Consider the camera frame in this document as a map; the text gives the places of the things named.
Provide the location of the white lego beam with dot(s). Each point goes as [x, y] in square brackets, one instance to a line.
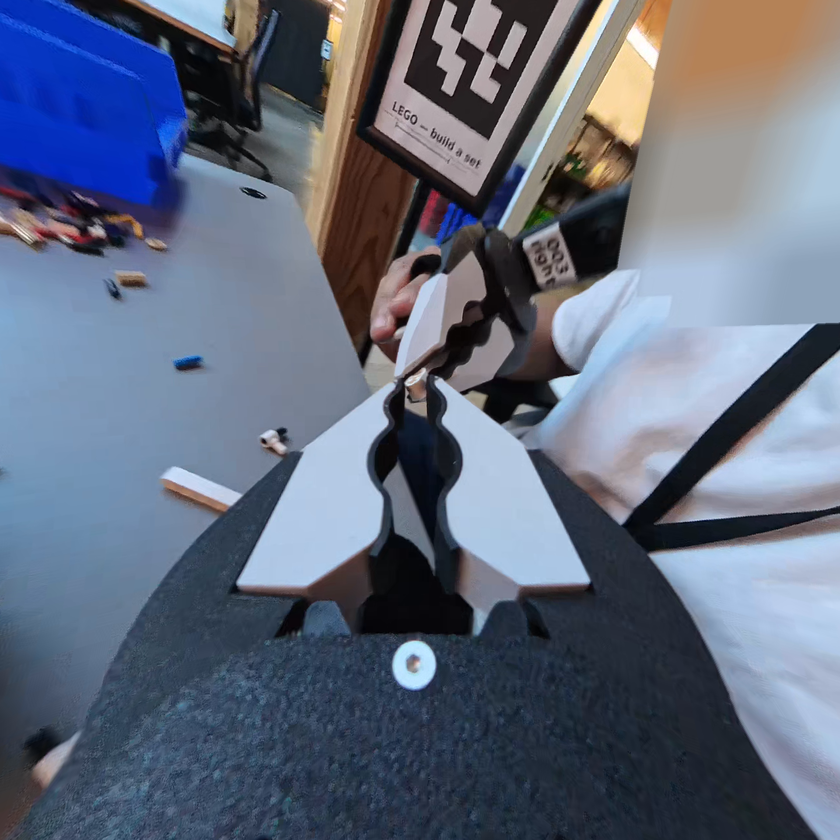
[197, 489]

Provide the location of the black table grommet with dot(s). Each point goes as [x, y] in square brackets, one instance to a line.
[253, 193]

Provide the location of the background desk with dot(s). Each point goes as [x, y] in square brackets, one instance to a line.
[184, 26]

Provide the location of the pile of mixed lego pieces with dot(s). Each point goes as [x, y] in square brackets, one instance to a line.
[65, 223]

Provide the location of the blue storage bin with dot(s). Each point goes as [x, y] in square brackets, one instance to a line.
[79, 111]

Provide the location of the black office chair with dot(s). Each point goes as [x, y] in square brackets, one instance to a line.
[253, 79]

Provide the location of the person's right forearm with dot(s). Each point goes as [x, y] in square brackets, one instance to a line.
[544, 354]

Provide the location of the black sign stand pole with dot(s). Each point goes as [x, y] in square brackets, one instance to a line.
[412, 220]

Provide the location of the framed marker sign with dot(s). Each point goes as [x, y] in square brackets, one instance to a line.
[459, 131]

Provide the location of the black lego pin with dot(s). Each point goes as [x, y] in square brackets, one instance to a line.
[112, 289]

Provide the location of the person's right hand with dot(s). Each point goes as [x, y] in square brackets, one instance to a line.
[392, 298]

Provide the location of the storage shelf with bins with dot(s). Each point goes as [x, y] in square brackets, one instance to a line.
[590, 164]

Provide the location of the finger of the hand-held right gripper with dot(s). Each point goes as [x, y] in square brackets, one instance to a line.
[489, 354]
[433, 315]

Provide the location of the pale lego beam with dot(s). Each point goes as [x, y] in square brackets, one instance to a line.
[52, 754]

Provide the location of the blue lego pin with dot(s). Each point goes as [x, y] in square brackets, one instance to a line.
[188, 361]

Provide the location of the white connector with black pin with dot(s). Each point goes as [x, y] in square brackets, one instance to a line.
[272, 441]

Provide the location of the small white lego connector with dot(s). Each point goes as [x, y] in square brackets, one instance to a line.
[415, 387]

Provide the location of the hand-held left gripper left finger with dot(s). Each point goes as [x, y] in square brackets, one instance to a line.
[308, 518]

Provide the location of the wooden post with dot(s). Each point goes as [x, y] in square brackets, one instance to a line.
[348, 216]

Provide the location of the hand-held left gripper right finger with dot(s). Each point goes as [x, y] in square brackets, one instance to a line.
[518, 518]

